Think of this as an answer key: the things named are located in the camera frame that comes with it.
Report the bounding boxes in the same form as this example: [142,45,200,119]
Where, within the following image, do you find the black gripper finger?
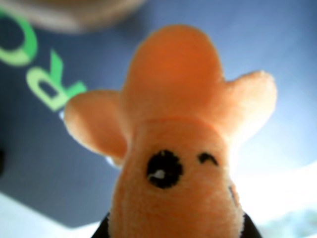
[241,213,264,238]
[92,212,111,238]

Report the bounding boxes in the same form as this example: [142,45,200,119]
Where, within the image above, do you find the orange plush toy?
[64,24,278,238]

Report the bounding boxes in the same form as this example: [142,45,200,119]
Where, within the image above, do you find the beige round box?
[0,0,147,35]

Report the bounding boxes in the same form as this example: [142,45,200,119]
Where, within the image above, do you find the dark blue mat green letters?
[0,0,317,229]

